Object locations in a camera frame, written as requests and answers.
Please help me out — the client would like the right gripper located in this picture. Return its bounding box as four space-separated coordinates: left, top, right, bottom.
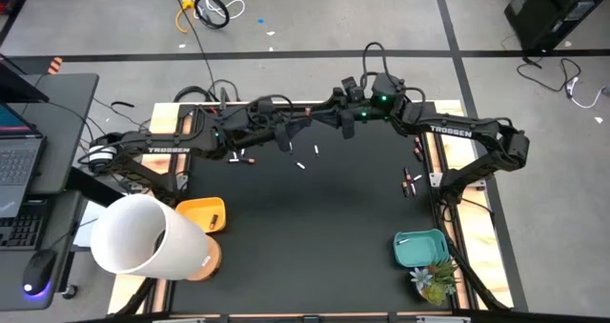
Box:
313 97 377 141

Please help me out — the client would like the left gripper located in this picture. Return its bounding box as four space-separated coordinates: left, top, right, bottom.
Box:
247 110 310 153

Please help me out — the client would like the yellow plastic bin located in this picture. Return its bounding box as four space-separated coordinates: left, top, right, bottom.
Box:
174 196 228 234

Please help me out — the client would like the teal plastic bin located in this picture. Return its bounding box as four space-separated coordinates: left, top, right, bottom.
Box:
393 228 452 270

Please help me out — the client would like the round wooden base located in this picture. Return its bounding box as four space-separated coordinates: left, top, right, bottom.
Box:
186 234 223 283

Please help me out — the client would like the large white cylinder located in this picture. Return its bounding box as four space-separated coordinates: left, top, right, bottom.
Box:
89 192 211 282

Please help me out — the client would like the artificial succulent plant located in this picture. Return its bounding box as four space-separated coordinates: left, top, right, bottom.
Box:
409 258 461 307

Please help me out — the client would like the black desk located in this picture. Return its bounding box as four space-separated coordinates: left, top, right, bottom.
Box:
0 72 100 313

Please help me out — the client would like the large black computer tower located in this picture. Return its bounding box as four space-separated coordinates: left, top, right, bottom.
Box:
503 0 610 53

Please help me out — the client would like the white paper sheet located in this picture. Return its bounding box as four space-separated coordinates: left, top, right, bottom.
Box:
71 201 109 251

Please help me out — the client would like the black desk monitor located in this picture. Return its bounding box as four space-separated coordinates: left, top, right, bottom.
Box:
0 53 51 104

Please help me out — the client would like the black laptop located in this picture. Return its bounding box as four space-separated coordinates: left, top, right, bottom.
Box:
0 101 48 219

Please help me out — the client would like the black keyboard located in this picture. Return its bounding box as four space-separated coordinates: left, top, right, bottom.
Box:
0 199 49 252

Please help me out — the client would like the black computer mouse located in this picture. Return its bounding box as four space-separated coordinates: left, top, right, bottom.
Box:
22 249 58 296

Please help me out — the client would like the black cable bundle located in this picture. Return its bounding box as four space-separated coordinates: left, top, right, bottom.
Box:
172 78 242 105

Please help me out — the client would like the black coiled floor cable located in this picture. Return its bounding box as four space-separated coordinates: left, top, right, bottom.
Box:
193 0 231 30

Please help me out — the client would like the white floor cable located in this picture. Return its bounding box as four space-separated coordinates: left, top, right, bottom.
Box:
190 0 247 20

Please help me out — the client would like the yellow floor cable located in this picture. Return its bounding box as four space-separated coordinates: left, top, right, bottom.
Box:
174 0 197 34

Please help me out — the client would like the black floor cable with plug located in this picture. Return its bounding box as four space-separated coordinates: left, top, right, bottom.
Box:
517 55 583 94

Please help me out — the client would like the white power adapter cable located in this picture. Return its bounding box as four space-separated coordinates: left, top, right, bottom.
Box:
564 74 610 110

